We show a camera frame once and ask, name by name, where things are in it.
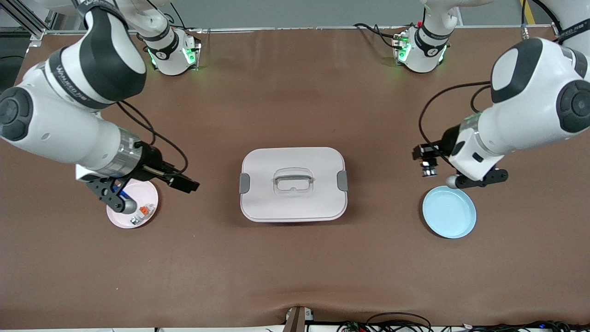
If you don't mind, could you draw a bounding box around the white lidded storage box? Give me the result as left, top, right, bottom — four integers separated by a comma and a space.
239, 147, 348, 223

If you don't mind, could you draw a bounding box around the pale pink round plate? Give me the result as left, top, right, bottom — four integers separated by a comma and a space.
106, 180, 159, 229

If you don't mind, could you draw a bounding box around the small orange white item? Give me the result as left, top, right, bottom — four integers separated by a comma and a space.
130, 204, 155, 227

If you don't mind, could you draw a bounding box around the light blue round plate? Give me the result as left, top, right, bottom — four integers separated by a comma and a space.
422, 185, 477, 239

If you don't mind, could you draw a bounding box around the brown table mat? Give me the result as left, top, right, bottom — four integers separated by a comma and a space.
0, 27, 590, 329

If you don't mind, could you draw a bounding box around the long black left arm cable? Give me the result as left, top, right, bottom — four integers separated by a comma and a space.
418, 81, 492, 157

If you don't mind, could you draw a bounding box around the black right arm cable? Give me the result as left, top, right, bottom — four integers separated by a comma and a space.
116, 101, 189, 178

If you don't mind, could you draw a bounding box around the short black left arm cable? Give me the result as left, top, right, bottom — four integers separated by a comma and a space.
470, 85, 492, 114

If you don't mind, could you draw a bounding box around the black cable run with connectors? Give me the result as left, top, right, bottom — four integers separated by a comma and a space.
433, 320, 590, 332

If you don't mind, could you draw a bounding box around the black looped cable bundle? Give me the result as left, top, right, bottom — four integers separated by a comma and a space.
336, 312, 434, 332

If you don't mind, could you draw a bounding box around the aluminium profile frame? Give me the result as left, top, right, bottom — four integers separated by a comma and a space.
0, 0, 57, 41

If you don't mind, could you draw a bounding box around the brown wedge bracket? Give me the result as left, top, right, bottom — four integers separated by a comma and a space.
282, 306, 315, 332

